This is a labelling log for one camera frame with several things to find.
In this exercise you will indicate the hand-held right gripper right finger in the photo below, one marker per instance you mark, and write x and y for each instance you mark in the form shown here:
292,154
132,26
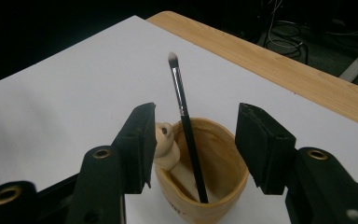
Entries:
267,152

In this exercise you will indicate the black makeup brush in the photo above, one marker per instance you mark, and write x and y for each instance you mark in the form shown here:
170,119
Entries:
188,132

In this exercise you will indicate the tan pen holder with bear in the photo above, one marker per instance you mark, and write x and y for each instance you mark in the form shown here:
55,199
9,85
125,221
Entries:
225,161

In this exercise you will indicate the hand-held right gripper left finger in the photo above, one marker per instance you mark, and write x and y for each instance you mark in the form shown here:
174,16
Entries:
136,149

